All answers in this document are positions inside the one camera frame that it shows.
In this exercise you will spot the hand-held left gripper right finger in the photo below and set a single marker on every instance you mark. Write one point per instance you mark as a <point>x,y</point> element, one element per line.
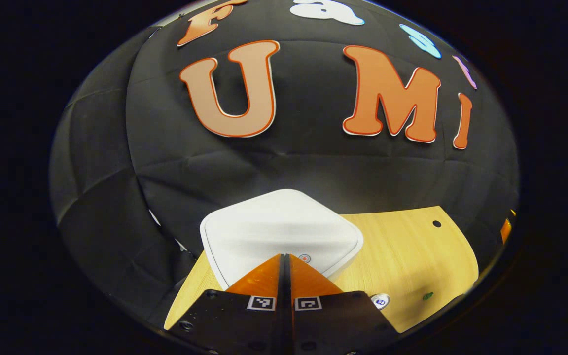
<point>338,325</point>

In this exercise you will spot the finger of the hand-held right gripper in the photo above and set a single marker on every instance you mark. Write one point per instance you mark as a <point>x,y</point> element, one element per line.
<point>506,229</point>

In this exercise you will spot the blue pop can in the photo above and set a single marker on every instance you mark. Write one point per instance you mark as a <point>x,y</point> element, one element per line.
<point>380,301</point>

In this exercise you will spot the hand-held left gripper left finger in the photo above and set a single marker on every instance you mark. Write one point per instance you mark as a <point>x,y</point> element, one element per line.
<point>244,325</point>

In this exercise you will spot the white desktop garbage bin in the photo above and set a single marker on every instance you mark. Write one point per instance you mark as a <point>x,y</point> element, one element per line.
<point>274,231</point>

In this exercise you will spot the black backdrop cloth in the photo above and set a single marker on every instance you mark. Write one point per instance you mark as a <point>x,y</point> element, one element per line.
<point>284,167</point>

